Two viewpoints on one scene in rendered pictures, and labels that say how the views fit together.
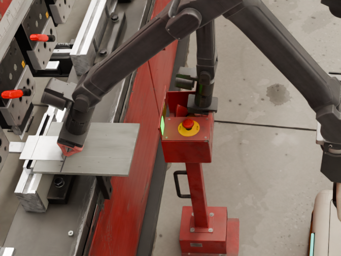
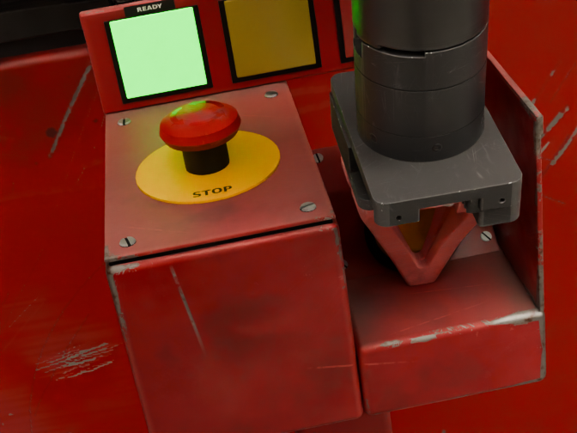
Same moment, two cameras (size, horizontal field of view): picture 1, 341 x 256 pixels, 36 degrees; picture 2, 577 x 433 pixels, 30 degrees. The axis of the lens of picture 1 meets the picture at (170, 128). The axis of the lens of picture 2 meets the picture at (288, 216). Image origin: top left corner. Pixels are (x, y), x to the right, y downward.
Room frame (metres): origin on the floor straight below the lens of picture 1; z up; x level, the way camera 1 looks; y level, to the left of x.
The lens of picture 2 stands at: (1.06, -0.52, 1.02)
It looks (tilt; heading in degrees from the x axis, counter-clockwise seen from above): 31 degrees down; 73
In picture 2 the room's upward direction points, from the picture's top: 9 degrees counter-clockwise
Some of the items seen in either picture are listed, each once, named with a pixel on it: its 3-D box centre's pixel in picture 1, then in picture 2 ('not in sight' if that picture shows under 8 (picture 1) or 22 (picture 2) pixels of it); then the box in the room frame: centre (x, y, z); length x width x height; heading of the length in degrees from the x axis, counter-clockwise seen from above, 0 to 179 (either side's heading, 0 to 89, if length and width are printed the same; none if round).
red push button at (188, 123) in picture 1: (188, 125); (203, 144); (1.16, -0.06, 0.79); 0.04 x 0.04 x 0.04
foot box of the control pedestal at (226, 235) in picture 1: (210, 230); not in sight; (1.20, -0.09, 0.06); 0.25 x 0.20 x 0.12; 76
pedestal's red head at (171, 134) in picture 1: (188, 124); (306, 191); (1.21, -0.06, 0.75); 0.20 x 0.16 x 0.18; 166
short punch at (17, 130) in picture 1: (21, 114); not in sight; (1.00, 0.38, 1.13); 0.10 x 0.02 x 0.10; 165
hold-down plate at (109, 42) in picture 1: (110, 39); not in sight; (1.57, 0.16, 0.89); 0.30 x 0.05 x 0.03; 165
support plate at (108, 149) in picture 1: (88, 147); not in sight; (0.96, 0.23, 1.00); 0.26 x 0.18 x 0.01; 75
